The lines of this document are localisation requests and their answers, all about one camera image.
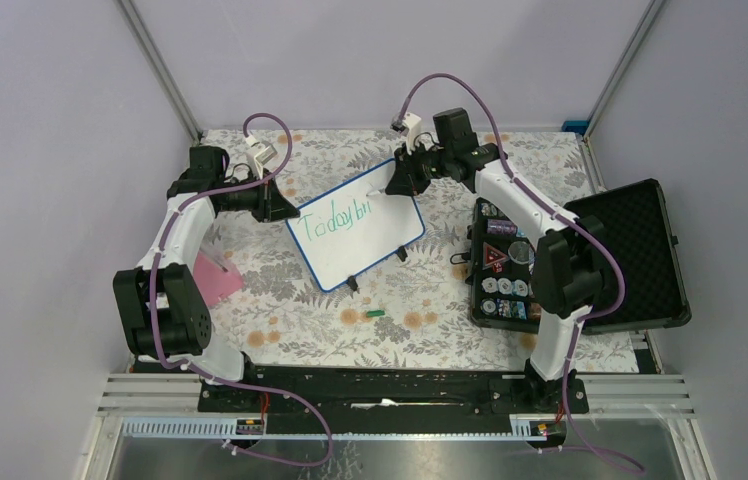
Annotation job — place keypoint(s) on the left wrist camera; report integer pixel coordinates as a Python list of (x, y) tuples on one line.
[(258, 153)]

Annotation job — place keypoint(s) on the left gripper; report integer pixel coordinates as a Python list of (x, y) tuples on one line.
[(271, 204)]

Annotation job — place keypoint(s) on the blue framed whiteboard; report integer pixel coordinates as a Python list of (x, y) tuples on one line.
[(342, 233)]

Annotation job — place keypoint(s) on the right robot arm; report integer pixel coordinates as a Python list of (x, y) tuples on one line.
[(573, 268)]

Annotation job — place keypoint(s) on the black open case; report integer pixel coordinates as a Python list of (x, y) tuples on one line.
[(638, 235)]

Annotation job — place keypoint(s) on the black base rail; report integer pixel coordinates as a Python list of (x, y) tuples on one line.
[(388, 400)]

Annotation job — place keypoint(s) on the white cable duct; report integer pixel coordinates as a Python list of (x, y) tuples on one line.
[(231, 428)]

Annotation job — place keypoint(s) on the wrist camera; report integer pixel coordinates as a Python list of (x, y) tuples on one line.
[(258, 153), (409, 126)]

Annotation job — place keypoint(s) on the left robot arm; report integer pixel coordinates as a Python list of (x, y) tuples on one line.
[(163, 313)]

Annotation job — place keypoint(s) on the blue corner clamp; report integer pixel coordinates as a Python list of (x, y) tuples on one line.
[(578, 127)]

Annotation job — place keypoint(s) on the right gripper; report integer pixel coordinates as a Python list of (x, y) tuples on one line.
[(406, 180)]

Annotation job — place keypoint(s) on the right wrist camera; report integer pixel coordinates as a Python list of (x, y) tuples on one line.
[(409, 126)]

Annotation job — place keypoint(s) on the pink metronome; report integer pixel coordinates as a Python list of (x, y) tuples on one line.
[(216, 278)]

